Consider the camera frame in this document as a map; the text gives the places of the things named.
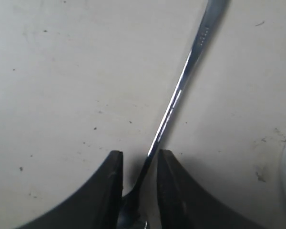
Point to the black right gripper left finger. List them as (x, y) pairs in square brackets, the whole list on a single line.
[(95, 205)]

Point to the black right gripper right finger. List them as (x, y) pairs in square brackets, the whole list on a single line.
[(184, 204)]

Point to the silver metal spork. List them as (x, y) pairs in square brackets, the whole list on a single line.
[(129, 215)]

